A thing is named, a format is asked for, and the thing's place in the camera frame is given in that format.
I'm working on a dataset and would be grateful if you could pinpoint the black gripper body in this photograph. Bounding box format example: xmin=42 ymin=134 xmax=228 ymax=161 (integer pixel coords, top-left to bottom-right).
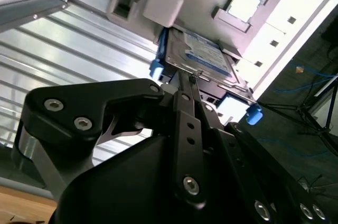
xmin=50 ymin=128 xmax=265 ymax=224

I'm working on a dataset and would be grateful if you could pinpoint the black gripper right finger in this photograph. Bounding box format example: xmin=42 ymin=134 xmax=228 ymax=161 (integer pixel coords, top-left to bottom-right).
xmin=192 ymin=72 xmax=336 ymax=224

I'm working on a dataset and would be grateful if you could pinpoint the hard disk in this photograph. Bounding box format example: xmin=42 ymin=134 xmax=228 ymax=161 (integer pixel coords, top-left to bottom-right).
xmin=149 ymin=27 xmax=265 ymax=127

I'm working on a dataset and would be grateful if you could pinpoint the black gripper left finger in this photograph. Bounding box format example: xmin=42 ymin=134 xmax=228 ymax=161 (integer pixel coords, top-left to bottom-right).
xmin=14 ymin=70 xmax=209 ymax=211

